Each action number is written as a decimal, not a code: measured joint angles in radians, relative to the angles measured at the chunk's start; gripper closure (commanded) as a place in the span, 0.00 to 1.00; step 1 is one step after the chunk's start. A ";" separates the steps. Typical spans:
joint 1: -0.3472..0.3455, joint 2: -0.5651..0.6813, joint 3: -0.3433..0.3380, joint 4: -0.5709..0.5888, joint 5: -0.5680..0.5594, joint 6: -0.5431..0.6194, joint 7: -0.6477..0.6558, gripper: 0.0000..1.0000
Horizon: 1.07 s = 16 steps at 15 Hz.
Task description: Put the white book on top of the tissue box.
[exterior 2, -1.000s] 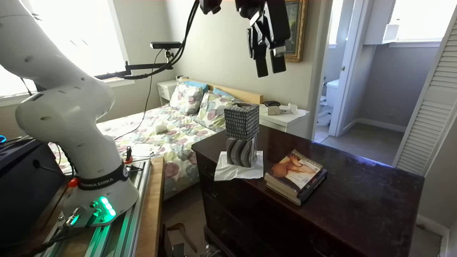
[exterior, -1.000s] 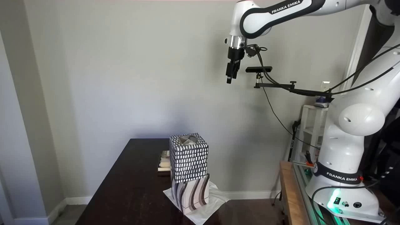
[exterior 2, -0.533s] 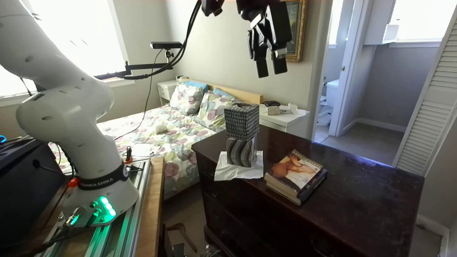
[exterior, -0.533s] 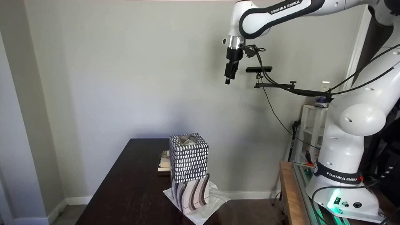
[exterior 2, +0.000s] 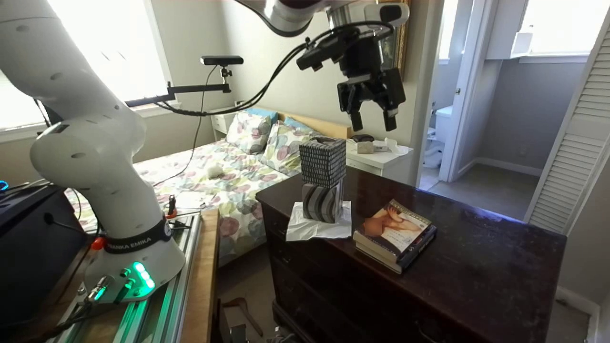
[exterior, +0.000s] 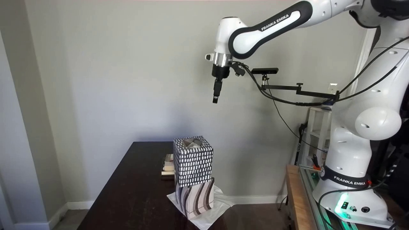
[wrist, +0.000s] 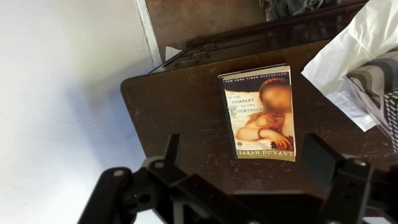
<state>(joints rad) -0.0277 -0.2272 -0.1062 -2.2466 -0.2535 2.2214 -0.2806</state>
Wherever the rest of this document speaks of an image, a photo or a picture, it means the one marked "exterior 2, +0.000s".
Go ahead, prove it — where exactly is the black cable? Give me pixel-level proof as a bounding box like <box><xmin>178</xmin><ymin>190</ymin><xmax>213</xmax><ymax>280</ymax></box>
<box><xmin>152</xmin><ymin>66</ymin><xmax>221</xmax><ymax>187</ymax></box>

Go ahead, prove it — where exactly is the white crumpled tissue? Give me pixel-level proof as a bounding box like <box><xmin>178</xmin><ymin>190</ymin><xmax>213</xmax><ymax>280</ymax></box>
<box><xmin>374</xmin><ymin>137</ymin><xmax>411</xmax><ymax>155</ymax></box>

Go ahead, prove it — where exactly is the bed with floral cover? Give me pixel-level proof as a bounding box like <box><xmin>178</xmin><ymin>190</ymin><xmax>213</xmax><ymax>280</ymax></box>
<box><xmin>64</xmin><ymin>107</ymin><xmax>354</xmax><ymax>267</ymax></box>

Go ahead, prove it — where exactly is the white louvered door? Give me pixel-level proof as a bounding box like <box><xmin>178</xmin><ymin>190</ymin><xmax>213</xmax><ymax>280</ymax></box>
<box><xmin>523</xmin><ymin>9</ymin><xmax>610</xmax><ymax>237</ymax></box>

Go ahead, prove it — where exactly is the white nightstand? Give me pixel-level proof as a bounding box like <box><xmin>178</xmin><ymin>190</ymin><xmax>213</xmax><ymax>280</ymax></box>
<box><xmin>345</xmin><ymin>138</ymin><xmax>415</xmax><ymax>186</ymax></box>
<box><xmin>209</xmin><ymin>106</ymin><xmax>238</xmax><ymax>142</ymax></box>

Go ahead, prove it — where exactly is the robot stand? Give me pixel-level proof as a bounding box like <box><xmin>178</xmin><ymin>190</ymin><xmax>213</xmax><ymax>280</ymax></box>
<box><xmin>0</xmin><ymin>180</ymin><xmax>221</xmax><ymax>343</ymax></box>

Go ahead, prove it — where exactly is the dark wooden dresser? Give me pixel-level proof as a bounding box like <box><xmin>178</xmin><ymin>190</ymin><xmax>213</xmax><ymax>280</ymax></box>
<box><xmin>255</xmin><ymin>166</ymin><xmax>568</xmax><ymax>343</ymax></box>

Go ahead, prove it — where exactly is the dark-edged book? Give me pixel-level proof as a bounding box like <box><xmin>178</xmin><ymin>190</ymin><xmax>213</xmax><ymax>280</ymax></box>
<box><xmin>353</xmin><ymin>223</ymin><xmax>438</xmax><ymax>275</ymax></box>

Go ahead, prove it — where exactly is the white paper sheet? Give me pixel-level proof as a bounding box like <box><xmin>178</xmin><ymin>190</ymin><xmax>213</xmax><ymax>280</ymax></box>
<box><xmin>285</xmin><ymin>201</ymin><xmax>353</xmax><ymax>242</ymax></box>

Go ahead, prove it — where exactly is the camera on mount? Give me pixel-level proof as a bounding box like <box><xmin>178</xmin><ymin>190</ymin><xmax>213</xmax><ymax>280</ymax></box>
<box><xmin>125</xmin><ymin>55</ymin><xmax>244</xmax><ymax>108</ymax></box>

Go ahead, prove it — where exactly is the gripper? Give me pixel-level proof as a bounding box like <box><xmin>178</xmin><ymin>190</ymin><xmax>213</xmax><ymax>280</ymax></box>
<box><xmin>337</xmin><ymin>37</ymin><xmax>407</xmax><ymax>133</ymax></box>

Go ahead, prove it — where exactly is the black patterned tissue box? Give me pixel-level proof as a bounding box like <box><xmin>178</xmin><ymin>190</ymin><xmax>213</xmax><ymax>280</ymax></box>
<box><xmin>299</xmin><ymin>136</ymin><xmax>347</xmax><ymax>189</ymax></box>

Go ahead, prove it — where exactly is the gold picture frame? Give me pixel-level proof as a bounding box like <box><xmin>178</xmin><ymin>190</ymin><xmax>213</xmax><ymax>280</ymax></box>
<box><xmin>377</xmin><ymin>0</ymin><xmax>411</xmax><ymax>81</ymax></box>

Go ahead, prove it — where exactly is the toilet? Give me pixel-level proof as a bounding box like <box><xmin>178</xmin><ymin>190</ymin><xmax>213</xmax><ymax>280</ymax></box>
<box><xmin>423</xmin><ymin>128</ymin><xmax>445</xmax><ymax>169</ymax></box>

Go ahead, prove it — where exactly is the window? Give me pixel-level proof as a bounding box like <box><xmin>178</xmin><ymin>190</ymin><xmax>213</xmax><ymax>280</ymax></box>
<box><xmin>0</xmin><ymin>0</ymin><xmax>181</xmax><ymax>143</ymax></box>
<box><xmin>511</xmin><ymin>0</ymin><xmax>610</xmax><ymax>64</ymax></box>

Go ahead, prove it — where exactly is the black control box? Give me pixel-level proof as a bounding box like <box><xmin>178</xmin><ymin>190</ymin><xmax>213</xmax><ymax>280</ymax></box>
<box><xmin>0</xmin><ymin>183</ymin><xmax>92</xmax><ymax>330</ymax></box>

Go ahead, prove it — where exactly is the white book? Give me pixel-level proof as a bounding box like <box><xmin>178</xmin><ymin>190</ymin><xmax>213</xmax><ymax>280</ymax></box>
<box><xmin>353</xmin><ymin>199</ymin><xmax>432</xmax><ymax>263</ymax></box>

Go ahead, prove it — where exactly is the row of pillows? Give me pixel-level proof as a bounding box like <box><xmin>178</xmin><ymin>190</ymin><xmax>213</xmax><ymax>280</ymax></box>
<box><xmin>225</xmin><ymin>107</ymin><xmax>324</xmax><ymax>178</ymax></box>

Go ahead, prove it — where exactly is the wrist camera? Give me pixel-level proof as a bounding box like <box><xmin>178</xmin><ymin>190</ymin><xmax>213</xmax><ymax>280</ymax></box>
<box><xmin>296</xmin><ymin>33</ymin><xmax>354</xmax><ymax>72</ymax></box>

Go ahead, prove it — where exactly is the wooden piece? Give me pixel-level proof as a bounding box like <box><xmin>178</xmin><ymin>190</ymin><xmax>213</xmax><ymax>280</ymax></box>
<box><xmin>221</xmin><ymin>297</ymin><xmax>264</xmax><ymax>338</ymax></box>

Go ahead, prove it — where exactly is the grey wavy tissue box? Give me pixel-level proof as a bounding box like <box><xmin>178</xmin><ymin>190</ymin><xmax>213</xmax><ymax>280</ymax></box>
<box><xmin>301</xmin><ymin>180</ymin><xmax>345</xmax><ymax>224</ymax></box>

